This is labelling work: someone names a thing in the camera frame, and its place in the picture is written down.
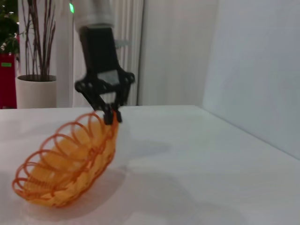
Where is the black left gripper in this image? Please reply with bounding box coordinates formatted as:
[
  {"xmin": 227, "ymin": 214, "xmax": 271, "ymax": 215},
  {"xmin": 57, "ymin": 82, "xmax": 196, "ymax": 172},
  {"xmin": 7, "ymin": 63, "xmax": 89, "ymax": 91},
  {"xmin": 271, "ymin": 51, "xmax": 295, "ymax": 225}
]
[{"xmin": 75, "ymin": 24, "xmax": 136, "ymax": 126}]

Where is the orange wire basket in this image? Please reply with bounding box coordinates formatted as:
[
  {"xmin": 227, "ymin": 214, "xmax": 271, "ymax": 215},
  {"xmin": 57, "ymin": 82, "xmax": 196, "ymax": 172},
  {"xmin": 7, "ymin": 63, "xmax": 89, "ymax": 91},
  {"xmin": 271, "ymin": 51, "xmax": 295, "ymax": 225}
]
[{"xmin": 12, "ymin": 110, "xmax": 120, "ymax": 209}]

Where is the white ribbed radiator panel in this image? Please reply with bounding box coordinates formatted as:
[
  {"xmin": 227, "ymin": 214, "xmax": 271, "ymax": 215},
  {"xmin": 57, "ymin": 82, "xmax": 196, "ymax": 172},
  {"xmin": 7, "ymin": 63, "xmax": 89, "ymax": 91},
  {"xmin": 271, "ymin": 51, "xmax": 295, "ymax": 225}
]
[{"xmin": 112, "ymin": 0, "xmax": 145, "ymax": 106}]

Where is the white round plant pot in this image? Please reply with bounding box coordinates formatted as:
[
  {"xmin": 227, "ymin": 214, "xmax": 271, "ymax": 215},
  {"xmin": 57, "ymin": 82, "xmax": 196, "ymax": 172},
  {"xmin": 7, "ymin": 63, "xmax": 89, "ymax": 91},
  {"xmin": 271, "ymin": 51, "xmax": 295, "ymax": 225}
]
[{"xmin": 15, "ymin": 74, "xmax": 57, "ymax": 110}]

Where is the bare brown twig plant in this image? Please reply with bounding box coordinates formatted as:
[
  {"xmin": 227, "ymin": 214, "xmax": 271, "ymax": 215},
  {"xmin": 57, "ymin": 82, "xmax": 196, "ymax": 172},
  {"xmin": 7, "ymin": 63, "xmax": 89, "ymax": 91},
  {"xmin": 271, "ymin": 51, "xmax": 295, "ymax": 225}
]
[{"xmin": 23, "ymin": 0, "xmax": 57, "ymax": 76}]

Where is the red box with green label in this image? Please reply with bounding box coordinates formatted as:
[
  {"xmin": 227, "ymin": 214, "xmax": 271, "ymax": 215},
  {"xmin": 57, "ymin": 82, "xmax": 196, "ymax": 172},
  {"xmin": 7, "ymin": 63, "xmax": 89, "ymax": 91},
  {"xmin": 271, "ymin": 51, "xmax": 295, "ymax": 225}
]
[{"xmin": 0, "ymin": 52, "xmax": 18, "ymax": 110}]

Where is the green leafy plant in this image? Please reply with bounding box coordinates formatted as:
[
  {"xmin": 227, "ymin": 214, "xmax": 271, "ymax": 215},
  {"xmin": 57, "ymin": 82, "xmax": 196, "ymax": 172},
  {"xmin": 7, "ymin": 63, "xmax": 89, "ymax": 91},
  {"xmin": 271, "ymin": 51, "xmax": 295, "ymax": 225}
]
[{"xmin": 0, "ymin": 0, "xmax": 21, "ymax": 56}]

